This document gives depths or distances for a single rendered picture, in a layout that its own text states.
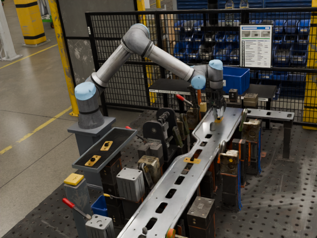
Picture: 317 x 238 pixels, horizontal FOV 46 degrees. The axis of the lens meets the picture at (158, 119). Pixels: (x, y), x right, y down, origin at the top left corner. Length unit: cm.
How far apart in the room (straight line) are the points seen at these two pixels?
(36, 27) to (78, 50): 484
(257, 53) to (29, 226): 178
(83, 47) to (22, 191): 186
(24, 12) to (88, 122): 746
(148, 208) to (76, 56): 337
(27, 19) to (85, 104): 745
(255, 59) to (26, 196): 238
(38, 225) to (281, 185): 136
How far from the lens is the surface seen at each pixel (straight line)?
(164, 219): 155
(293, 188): 223
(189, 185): 171
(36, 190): 376
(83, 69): 476
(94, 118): 210
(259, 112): 236
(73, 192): 160
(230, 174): 190
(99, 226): 149
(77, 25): 460
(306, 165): 243
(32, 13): 944
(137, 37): 193
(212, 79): 210
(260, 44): 262
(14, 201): 372
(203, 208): 154
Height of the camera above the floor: 202
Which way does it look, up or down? 26 degrees down
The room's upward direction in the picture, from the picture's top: 6 degrees counter-clockwise
